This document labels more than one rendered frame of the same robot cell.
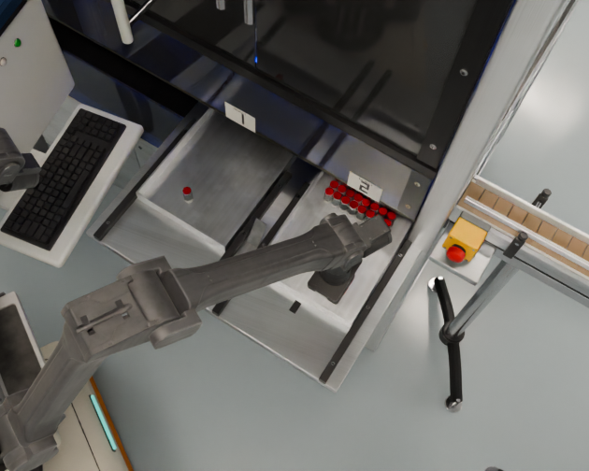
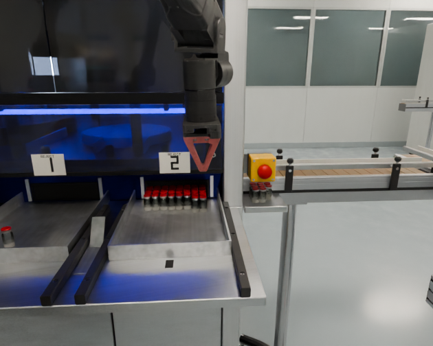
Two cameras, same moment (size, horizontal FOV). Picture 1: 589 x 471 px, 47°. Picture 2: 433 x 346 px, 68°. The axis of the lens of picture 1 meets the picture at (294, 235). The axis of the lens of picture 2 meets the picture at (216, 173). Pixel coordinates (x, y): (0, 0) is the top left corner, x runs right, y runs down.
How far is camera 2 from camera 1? 1.13 m
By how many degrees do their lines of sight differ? 52
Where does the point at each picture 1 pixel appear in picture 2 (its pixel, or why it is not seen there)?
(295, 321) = (178, 271)
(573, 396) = not seen: outside the picture
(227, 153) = (42, 216)
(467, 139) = (234, 33)
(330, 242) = not seen: outside the picture
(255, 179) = (78, 219)
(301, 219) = (133, 222)
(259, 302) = (129, 275)
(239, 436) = not seen: outside the picture
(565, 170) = (258, 260)
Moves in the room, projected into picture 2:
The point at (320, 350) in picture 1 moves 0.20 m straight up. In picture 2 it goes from (220, 278) to (220, 180)
